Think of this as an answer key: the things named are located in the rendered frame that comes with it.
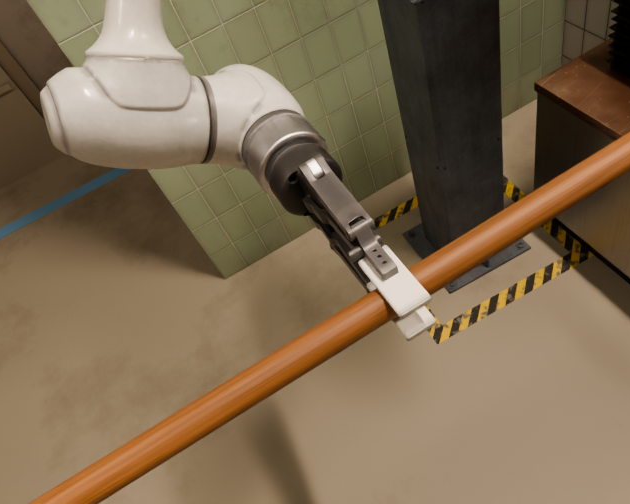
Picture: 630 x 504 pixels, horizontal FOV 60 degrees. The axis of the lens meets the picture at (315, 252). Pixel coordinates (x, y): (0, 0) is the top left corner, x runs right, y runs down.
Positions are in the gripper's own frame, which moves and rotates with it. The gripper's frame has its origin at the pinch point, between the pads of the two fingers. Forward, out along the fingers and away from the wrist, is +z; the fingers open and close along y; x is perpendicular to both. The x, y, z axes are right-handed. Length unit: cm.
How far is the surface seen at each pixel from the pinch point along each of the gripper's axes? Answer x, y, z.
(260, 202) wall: -2, 94, -122
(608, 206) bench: -80, 88, -43
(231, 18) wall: -19, 30, -123
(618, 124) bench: -82, 62, -46
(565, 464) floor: -32, 119, -3
